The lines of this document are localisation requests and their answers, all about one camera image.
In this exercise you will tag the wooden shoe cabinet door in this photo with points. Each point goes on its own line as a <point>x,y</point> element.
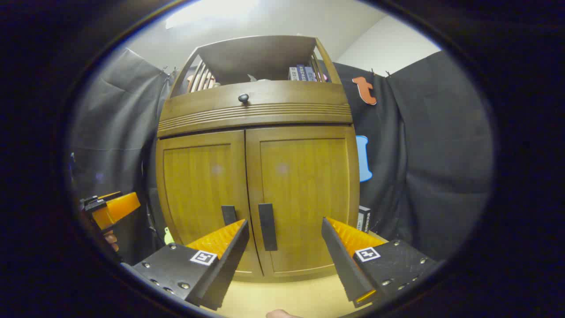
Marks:
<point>198,185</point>
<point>304,185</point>

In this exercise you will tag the grey book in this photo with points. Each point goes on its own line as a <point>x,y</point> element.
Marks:
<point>292,73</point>

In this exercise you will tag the black and white box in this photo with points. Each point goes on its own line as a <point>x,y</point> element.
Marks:
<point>363,219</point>

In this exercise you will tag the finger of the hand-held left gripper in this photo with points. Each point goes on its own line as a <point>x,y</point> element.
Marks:
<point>103,197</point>
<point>117,210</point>

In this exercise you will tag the black backdrop cloth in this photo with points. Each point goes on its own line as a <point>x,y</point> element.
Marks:
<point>441,154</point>

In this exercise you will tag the black drawer knob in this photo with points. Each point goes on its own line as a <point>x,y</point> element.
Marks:
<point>243,98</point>

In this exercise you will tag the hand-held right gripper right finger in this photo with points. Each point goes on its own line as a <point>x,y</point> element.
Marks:
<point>342,265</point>

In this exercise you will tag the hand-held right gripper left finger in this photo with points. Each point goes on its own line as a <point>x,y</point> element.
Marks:
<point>229,265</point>

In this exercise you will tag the white crumpled object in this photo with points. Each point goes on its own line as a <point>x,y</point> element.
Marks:
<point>258,79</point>

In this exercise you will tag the yellow-green tag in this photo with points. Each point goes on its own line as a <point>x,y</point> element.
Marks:
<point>168,237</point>

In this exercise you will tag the wooden cabinet drawer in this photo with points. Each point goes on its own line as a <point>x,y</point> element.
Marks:
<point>300,95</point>

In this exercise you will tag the wooden double-door shoe cabinet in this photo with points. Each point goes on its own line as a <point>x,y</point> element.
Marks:
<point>265,53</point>

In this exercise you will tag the pale pink object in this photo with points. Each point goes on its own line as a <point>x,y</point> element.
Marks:
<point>207,81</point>

